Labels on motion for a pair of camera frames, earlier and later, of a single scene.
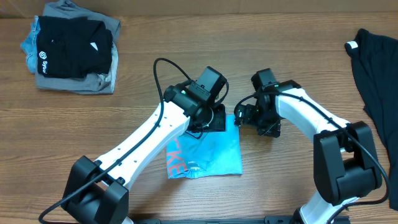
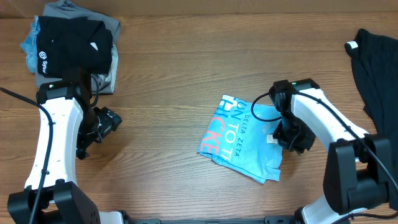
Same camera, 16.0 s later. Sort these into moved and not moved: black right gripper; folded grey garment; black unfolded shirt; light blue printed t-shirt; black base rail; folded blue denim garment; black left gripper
Moved: light blue printed t-shirt; black left gripper; black right gripper
Not moved: black unfolded shirt; folded blue denim garment; black base rail; folded grey garment
